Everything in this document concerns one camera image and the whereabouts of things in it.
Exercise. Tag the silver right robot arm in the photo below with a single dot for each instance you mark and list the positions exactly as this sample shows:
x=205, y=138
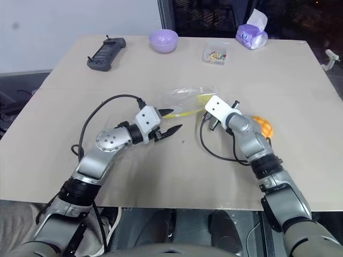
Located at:
x=249, y=134

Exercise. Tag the purple plastic bowl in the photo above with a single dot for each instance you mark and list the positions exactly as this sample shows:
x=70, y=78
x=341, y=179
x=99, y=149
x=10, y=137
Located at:
x=163, y=40

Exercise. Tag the clear plastic zip bag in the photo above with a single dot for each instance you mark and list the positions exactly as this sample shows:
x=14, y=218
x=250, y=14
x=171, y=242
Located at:
x=185, y=99

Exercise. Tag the grey robot torso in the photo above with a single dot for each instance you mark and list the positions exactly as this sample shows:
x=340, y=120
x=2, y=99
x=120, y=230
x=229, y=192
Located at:
x=187, y=250

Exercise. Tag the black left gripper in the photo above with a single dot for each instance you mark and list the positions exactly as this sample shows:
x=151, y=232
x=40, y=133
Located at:
x=156, y=135

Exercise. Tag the black handheld controller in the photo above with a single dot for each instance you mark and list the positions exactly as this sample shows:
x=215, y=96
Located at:
x=105, y=53

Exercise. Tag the yellow snack in bag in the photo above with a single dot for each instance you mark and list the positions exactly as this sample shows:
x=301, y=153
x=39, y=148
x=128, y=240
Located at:
x=202, y=99

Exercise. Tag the orange round snack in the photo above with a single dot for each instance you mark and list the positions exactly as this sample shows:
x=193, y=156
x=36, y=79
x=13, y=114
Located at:
x=265, y=127

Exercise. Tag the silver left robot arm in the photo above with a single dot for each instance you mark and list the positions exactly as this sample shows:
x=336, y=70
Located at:
x=107, y=139

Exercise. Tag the clear box with coloured bits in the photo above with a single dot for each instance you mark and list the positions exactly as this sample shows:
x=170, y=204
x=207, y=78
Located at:
x=216, y=53

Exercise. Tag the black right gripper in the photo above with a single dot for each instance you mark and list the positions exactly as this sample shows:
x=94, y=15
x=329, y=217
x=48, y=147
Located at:
x=211, y=121

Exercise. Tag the purple tissue pack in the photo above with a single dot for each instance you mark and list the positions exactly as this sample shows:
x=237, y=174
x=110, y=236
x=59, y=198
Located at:
x=252, y=36

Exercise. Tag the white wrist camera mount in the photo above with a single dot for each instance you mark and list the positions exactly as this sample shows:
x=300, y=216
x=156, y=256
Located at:
x=147, y=117
x=218, y=108

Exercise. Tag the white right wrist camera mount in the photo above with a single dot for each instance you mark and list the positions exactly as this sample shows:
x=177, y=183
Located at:
x=218, y=108

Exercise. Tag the dark rounded shape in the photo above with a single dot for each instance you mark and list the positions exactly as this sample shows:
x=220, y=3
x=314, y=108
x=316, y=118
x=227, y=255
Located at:
x=225, y=230

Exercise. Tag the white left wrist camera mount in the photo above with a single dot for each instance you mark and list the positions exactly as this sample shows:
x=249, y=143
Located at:
x=147, y=117

